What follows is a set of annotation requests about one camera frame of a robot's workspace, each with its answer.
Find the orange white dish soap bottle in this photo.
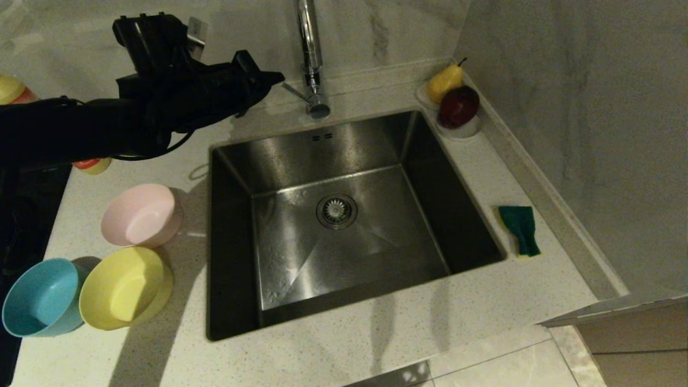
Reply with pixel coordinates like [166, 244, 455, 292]
[0, 74, 112, 176]

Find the black induction cooktop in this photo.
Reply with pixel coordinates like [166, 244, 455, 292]
[0, 164, 73, 387]

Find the yellow pear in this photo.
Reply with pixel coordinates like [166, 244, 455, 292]
[427, 58, 467, 104]

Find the pink plastic bowl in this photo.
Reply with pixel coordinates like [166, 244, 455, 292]
[101, 183, 183, 248]

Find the dark red apple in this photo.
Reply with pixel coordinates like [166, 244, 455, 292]
[438, 86, 480, 130]

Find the yellow plastic bowl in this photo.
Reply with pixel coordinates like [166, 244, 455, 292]
[79, 246, 174, 331]

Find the small white dish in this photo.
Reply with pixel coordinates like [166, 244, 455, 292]
[415, 82, 441, 111]
[434, 116, 482, 141]

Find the green yellow sponge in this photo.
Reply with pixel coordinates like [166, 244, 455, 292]
[497, 206, 541, 258]

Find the blue plastic bowl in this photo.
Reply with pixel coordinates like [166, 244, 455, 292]
[2, 258, 89, 338]

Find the stainless steel sink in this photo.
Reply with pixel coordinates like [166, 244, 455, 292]
[207, 110, 507, 341]

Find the round metal drain strainer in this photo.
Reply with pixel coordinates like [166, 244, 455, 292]
[316, 193, 359, 231]

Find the chrome faucet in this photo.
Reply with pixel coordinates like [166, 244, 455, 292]
[283, 0, 332, 120]

